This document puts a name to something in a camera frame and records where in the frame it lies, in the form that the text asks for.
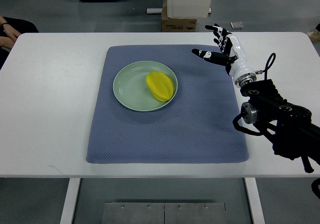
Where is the light green plate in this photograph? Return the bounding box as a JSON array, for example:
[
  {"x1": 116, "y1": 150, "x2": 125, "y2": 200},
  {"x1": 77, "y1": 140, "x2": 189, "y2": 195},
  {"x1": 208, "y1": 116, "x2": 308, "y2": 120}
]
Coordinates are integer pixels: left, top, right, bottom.
[{"x1": 113, "y1": 61, "x2": 178, "y2": 112}]

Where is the left white table leg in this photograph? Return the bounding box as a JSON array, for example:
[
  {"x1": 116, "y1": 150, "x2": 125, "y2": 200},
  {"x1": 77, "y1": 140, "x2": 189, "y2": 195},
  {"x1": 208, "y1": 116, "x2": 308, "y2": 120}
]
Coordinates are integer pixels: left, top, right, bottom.
[{"x1": 60, "y1": 178, "x2": 81, "y2": 224}]

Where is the small grey floor plate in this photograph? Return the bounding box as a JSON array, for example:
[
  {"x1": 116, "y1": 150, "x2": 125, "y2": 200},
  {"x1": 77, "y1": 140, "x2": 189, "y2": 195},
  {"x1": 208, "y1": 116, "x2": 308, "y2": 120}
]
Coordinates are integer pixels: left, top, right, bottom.
[{"x1": 230, "y1": 21, "x2": 244, "y2": 30}]

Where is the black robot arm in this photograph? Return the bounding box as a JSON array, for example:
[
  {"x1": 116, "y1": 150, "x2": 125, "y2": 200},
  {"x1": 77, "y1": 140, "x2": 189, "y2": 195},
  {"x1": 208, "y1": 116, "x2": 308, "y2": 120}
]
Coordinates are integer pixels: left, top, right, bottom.
[{"x1": 232, "y1": 53, "x2": 320, "y2": 174}]

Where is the blue textured mat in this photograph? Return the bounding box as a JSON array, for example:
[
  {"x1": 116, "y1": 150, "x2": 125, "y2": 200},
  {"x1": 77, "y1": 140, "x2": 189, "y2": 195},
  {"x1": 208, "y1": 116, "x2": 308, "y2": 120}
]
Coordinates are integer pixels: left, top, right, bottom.
[{"x1": 86, "y1": 44, "x2": 249, "y2": 164}]

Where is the seated person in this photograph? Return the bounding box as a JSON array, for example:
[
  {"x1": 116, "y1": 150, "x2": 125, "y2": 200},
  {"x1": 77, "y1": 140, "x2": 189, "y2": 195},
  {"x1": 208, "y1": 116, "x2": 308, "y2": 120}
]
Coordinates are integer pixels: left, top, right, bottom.
[{"x1": 0, "y1": 14, "x2": 39, "y2": 68}]

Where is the white table leg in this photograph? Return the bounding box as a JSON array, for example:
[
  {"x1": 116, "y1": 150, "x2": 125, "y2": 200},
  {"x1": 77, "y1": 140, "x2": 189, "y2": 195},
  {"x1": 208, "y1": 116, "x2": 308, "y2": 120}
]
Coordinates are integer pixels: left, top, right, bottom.
[
  {"x1": 244, "y1": 177, "x2": 265, "y2": 224},
  {"x1": 60, "y1": 178, "x2": 81, "y2": 224}
]

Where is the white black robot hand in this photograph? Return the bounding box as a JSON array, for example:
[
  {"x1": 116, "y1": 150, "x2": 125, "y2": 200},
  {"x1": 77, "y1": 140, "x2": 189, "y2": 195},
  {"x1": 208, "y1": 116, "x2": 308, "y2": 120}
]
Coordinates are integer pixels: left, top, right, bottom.
[{"x1": 191, "y1": 24, "x2": 257, "y2": 88}]

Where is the yellow starfruit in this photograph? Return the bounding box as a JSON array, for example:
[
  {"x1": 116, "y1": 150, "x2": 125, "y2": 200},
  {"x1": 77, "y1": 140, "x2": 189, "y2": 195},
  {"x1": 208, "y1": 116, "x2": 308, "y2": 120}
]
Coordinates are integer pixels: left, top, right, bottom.
[{"x1": 145, "y1": 71, "x2": 174, "y2": 102}]

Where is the right white table leg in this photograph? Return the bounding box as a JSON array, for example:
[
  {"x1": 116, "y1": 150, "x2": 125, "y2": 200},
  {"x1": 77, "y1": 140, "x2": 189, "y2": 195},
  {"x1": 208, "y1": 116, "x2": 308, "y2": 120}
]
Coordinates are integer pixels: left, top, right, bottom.
[{"x1": 244, "y1": 177, "x2": 265, "y2": 224}]

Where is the person's shoe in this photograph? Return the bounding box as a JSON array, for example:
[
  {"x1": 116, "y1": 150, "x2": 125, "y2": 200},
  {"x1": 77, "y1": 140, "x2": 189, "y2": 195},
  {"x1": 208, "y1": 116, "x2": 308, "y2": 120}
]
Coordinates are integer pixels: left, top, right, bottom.
[{"x1": 306, "y1": 23, "x2": 320, "y2": 43}]

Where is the brown cardboard box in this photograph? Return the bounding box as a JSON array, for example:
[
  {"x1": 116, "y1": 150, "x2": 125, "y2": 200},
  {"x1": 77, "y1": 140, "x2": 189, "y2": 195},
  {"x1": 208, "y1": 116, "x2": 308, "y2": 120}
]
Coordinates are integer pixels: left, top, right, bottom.
[{"x1": 161, "y1": 0, "x2": 197, "y2": 33}]

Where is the white floor bracket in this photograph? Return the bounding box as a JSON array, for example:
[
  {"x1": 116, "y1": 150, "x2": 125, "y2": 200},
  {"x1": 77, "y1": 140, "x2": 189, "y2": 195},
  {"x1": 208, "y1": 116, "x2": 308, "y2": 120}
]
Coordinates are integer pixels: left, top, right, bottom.
[{"x1": 146, "y1": 7, "x2": 212, "y2": 19}]

